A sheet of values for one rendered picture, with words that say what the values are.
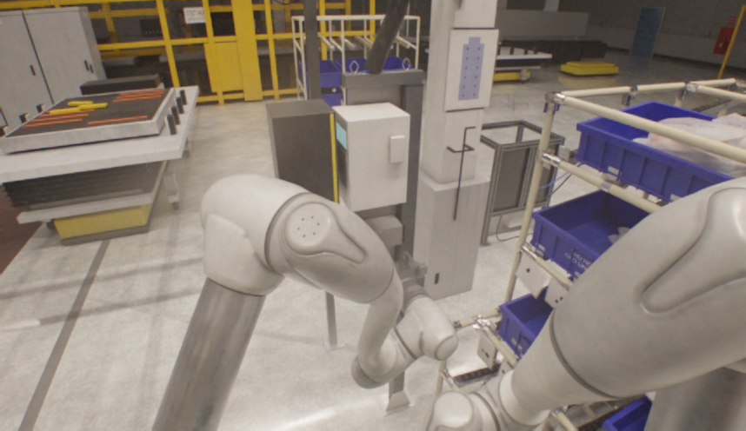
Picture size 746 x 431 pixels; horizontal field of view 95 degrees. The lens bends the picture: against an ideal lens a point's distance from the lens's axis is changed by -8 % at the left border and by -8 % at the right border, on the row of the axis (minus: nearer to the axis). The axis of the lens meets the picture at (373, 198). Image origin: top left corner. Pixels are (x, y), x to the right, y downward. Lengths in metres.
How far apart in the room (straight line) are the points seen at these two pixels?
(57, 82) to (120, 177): 4.56
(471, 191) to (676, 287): 2.13
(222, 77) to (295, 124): 7.43
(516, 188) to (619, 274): 3.05
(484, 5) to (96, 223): 3.58
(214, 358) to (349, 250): 0.29
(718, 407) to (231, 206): 0.63
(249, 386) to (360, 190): 1.58
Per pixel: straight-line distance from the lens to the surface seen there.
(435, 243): 2.45
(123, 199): 3.75
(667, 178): 1.18
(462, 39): 2.13
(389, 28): 1.17
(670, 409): 0.57
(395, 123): 1.07
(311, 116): 1.00
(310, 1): 1.62
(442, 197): 2.29
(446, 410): 0.74
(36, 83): 8.19
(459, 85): 2.17
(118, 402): 2.63
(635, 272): 0.31
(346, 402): 2.26
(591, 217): 1.77
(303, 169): 1.05
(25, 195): 3.96
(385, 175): 1.12
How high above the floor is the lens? 1.90
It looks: 28 degrees down
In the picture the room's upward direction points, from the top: straight up
